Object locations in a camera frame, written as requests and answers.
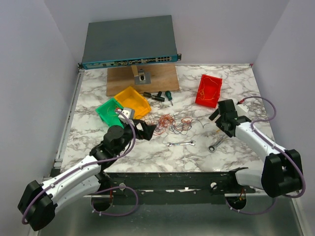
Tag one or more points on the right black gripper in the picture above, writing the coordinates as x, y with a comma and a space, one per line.
219, 124

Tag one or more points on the yellow plastic bin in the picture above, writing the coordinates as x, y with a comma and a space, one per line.
130, 98

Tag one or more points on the silver open-end wrench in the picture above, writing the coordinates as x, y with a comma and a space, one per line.
190, 143

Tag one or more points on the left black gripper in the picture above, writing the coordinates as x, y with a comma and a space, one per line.
147, 130

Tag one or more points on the silver ratchet wrench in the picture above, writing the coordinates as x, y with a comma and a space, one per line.
212, 148

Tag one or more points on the green plastic bin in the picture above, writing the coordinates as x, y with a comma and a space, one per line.
107, 112

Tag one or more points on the red plastic bin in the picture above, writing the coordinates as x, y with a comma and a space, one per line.
209, 91

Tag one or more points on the green handle screwdriver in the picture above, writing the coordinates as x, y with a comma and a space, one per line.
169, 96

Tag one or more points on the grey blue network switch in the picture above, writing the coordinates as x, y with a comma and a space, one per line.
130, 42

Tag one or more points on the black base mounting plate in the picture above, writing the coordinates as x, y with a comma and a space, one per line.
168, 188

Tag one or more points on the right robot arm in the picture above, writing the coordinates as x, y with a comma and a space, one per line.
282, 173

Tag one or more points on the wooden board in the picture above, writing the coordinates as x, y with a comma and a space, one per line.
163, 77

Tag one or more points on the black socket adapter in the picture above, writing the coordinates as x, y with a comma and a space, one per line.
158, 97

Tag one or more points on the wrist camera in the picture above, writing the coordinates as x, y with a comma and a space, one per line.
126, 113
242, 109

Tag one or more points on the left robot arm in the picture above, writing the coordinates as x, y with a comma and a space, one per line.
40, 202

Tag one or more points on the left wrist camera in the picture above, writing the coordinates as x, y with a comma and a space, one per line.
126, 113

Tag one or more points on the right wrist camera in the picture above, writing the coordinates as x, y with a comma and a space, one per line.
242, 109

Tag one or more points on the grey metal socket bracket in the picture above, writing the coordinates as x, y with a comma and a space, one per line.
141, 77

